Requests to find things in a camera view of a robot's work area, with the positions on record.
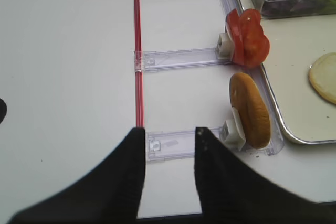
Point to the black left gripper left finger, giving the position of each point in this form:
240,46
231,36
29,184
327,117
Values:
110,193

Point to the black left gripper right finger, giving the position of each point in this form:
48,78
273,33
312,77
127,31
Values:
231,192

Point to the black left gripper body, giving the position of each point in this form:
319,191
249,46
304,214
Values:
3,110

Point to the white bun bottom half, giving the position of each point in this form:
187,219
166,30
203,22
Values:
321,76

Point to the clear tomato pusher track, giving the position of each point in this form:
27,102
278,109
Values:
154,61

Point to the white tomato pusher block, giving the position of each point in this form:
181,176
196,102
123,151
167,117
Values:
225,47

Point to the front tomato slice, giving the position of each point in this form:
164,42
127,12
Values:
256,44

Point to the tomato slice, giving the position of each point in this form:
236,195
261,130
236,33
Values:
234,31
256,44

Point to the rear tomato slice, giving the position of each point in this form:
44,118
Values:
234,31

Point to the white left lower pusher block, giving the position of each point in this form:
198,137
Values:
232,134

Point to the clear left lower pusher track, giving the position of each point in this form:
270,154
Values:
164,146

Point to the left red strip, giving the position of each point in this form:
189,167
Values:
138,51

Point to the bun bottom in rack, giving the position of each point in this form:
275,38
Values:
246,98

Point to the white metal tray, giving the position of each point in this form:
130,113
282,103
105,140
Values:
295,44

